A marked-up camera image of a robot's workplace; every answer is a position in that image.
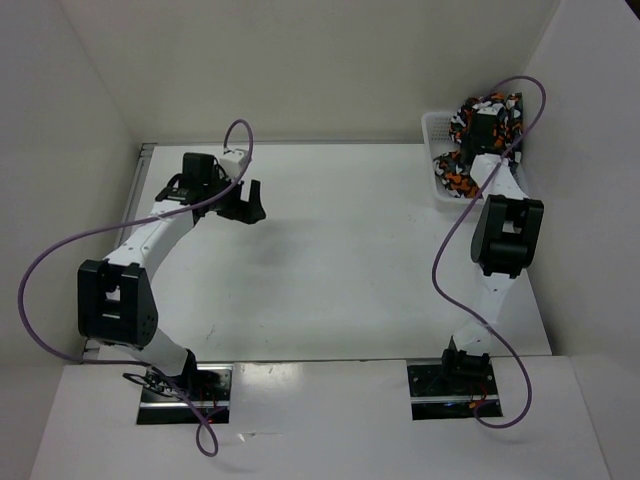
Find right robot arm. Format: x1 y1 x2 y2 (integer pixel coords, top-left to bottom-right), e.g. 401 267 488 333
438 106 544 393

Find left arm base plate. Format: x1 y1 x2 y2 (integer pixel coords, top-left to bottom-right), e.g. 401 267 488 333
123 363 233 425

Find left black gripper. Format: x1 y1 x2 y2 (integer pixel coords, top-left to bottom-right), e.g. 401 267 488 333
204 170 265 225

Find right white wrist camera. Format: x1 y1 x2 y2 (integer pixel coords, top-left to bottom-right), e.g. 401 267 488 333
474 101 505 118

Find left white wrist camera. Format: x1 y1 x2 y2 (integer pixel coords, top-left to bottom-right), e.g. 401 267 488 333
218 148 248 178

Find white plastic basket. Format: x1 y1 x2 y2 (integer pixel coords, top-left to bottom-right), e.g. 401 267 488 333
421 109 531 211

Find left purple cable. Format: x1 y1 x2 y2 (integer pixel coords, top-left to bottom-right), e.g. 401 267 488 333
17 118 256 459

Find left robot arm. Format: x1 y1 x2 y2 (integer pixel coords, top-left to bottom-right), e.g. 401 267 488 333
77 147 266 400

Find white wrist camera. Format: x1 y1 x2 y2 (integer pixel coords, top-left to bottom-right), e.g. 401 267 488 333
474 101 505 118
218 148 248 178

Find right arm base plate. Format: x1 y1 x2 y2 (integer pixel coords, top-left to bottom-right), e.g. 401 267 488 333
407 360 503 421

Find orange camouflage shorts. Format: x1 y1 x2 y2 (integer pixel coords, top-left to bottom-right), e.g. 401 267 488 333
433 92 524 199

